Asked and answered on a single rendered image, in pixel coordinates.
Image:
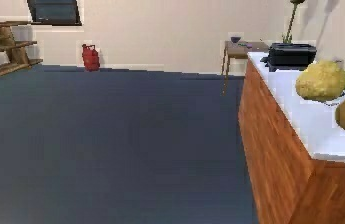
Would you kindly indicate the wooden counter with white top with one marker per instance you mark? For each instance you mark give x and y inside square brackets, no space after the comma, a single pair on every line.
[280,140]

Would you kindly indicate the small wooden side table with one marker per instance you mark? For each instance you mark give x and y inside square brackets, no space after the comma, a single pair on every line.
[236,50]

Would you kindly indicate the yellow bread loaf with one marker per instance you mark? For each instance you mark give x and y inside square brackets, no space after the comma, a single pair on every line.
[321,81]

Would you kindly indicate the green house plant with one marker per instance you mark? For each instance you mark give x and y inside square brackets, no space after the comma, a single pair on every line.
[290,23]

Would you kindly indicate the dark window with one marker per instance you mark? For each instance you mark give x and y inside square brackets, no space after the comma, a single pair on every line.
[55,11]

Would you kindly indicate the dark purple bowl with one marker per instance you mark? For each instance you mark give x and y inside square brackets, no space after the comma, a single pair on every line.
[235,39]

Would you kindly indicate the black toaster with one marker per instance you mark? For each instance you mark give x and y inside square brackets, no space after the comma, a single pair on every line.
[291,55]

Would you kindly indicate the wooden shelf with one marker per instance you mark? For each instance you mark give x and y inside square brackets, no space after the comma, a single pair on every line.
[3,50]

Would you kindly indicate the red gas canister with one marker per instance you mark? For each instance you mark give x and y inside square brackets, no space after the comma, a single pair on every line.
[90,58]

